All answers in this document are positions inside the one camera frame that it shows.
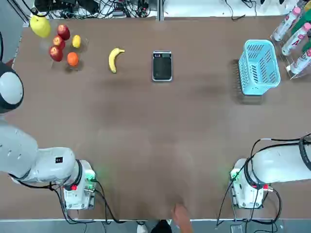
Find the yellow banana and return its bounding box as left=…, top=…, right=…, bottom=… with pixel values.
left=108, top=47, right=125, bottom=74

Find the silver black digital scale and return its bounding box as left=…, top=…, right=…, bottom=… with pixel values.
left=152, top=50, right=173, bottom=83

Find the light blue plastic basket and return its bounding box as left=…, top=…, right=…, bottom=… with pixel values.
left=237, top=39, right=281, bottom=97

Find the person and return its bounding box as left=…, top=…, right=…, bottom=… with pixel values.
left=136, top=219, right=173, bottom=233

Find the clear acrylic fruit stand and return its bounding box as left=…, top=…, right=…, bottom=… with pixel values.
left=70, top=36, right=89, bottom=53
left=64, top=59, right=85, bottom=72

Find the clear acrylic bottle shelf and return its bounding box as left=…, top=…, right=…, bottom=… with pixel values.
left=269, top=24, right=311, bottom=80

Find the orange fruit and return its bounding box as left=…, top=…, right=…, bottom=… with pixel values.
left=67, top=51, right=80, bottom=67

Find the pink-capped white bottle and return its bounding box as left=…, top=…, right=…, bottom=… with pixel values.
left=273, top=6, right=302, bottom=42
left=290, top=47, right=311, bottom=74
left=281, top=23, right=311, bottom=55

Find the small yellow lemon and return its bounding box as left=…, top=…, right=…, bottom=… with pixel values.
left=71, top=34, right=81, bottom=49

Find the red apple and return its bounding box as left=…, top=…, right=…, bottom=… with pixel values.
left=49, top=45, right=64, bottom=62
left=57, top=24, right=71, bottom=41
left=52, top=35, right=66, bottom=50

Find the green-capped green bottle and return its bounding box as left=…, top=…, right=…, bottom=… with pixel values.
left=291, top=14, right=311, bottom=34

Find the large yellow pear-shaped fruit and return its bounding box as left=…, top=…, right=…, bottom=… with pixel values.
left=30, top=14, right=52, bottom=38

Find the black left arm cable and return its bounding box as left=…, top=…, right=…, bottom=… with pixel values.
left=9, top=173, right=122, bottom=224

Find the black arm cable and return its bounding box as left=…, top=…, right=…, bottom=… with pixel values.
left=9, top=173, right=122, bottom=224
left=216, top=137, right=311, bottom=230

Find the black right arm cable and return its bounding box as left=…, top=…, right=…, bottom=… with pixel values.
left=216, top=137, right=311, bottom=230

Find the aluminium frame post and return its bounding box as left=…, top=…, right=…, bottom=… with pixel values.
left=156, top=0, right=164, bottom=22

